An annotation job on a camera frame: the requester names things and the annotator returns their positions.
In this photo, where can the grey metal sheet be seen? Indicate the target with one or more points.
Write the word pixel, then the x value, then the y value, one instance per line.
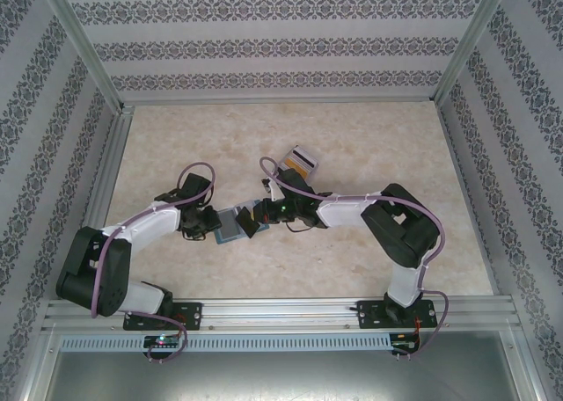
pixel 281 379

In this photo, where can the aluminium frame beam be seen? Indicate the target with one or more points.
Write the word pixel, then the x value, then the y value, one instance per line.
pixel 281 102

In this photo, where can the aluminium mounting rail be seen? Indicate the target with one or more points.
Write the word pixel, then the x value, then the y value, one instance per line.
pixel 281 313

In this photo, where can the black plastic card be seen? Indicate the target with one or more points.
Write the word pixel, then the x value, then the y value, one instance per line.
pixel 247 223

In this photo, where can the clear acrylic card box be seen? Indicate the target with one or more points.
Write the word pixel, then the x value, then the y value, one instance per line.
pixel 308 177

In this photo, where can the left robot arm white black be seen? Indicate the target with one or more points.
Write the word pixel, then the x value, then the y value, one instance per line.
pixel 149 220

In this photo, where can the blue box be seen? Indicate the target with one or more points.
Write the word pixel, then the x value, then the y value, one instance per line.
pixel 220 239

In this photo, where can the aluminium side rail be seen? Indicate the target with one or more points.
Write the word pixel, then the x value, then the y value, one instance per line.
pixel 103 190

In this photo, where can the aluminium frame post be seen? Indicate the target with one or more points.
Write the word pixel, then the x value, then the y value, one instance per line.
pixel 79 40
pixel 470 36

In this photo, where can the small circuit board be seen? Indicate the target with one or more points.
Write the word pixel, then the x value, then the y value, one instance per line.
pixel 163 341
pixel 407 344

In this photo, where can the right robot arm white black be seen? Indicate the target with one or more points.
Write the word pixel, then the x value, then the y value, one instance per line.
pixel 343 209

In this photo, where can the orange plastic card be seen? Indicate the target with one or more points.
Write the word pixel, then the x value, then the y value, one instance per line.
pixel 290 160

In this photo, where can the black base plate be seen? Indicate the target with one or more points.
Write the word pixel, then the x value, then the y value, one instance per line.
pixel 191 315
pixel 369 313

